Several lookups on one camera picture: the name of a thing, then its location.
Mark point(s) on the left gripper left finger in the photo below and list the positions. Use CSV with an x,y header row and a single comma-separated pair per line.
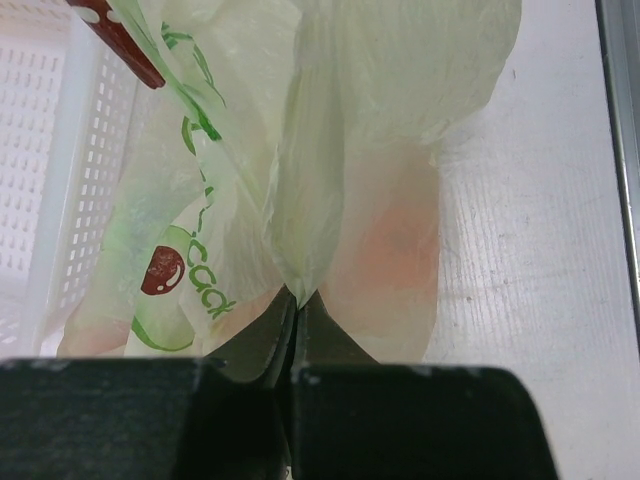
x,y
211,417

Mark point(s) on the green avocado print plastic bag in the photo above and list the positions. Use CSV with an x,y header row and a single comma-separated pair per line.
x,y
292,145

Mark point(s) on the aluminium right rail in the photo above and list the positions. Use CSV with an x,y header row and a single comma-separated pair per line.
x,y
618,23

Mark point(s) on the white plastic basket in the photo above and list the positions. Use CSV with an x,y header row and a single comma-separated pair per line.
x,y
66,105

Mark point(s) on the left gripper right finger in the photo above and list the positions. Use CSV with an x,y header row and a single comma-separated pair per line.
x,y
356,418

